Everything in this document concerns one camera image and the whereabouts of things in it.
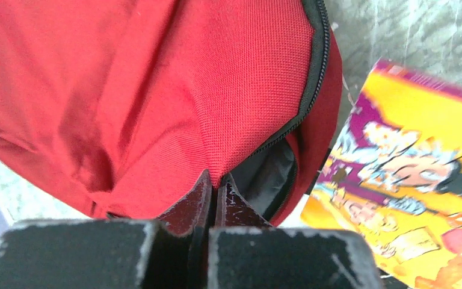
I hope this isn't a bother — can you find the purple Roald Dahl book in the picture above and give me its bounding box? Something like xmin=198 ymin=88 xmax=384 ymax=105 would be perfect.
xmin=300 ymin=60 xmax=462 ymax=288

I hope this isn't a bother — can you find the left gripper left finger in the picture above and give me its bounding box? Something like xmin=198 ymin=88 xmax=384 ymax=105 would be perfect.
xmin=0 ymin=170 xmax=212 ymax=288

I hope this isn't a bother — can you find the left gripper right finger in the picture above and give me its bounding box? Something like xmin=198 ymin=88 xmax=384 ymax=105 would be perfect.
xmin=208 ymin=175 xmax=383 ymax=288

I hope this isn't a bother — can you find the red student backpack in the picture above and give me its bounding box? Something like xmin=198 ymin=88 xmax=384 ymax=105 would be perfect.
xmin=0 ymin=1 xmax=342 ymax=225

